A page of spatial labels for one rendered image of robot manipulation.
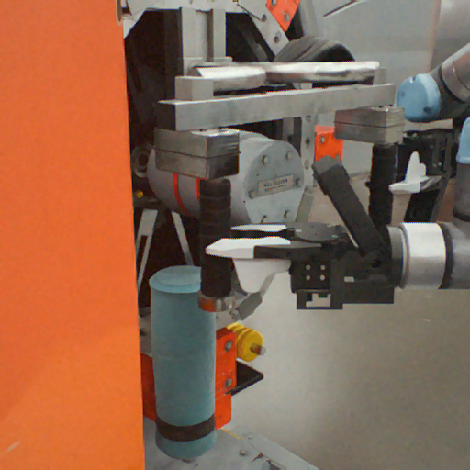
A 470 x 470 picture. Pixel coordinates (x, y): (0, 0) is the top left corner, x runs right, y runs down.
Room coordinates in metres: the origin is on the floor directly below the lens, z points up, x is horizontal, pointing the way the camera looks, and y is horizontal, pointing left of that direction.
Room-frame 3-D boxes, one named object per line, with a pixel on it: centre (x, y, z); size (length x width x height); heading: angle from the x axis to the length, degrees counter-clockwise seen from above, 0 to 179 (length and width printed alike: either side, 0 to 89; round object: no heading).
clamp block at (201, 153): (0.69, 0.05, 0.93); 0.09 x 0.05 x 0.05; 45
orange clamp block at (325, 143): (1.18, -0.15, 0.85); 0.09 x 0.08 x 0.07; 135
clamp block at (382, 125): (0.93, -0.19, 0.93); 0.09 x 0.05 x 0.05; 45
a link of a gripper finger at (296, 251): (0.64, -0.06, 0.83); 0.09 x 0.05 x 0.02; 98
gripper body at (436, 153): (1.01, -0.31, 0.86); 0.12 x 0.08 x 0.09; 136
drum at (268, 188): (0.90, 0.02, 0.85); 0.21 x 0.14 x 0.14; 45
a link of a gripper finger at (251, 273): (0.64, -0.01, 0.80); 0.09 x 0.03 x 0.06; 98
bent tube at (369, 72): (0.94, -0.09, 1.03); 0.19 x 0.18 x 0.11; 45
